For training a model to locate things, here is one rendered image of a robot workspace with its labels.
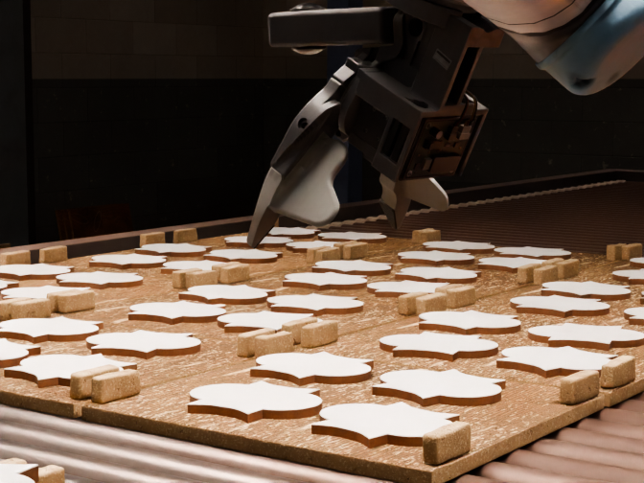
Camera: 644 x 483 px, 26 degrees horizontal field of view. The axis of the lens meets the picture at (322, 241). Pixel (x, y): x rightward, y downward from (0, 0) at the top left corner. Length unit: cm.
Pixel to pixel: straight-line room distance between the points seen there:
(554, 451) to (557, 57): 66
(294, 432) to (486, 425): 18
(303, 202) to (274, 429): 43
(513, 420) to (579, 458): 8
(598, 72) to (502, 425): 65
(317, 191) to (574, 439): 54
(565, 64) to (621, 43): 3
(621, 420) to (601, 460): 16
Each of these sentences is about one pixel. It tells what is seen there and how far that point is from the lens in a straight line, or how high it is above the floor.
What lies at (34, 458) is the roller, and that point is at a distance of 133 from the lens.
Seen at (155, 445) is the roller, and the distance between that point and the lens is 135.
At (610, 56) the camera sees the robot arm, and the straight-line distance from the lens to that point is 74.
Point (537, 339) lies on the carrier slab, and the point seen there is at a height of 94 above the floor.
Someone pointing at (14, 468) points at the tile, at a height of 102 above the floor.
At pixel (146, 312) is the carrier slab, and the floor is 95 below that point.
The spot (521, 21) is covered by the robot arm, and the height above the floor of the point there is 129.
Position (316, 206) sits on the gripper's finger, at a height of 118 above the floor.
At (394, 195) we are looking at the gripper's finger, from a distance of 103.
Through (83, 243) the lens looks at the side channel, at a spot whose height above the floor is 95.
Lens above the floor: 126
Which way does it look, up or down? 7 degrees down
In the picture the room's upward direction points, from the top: straight up
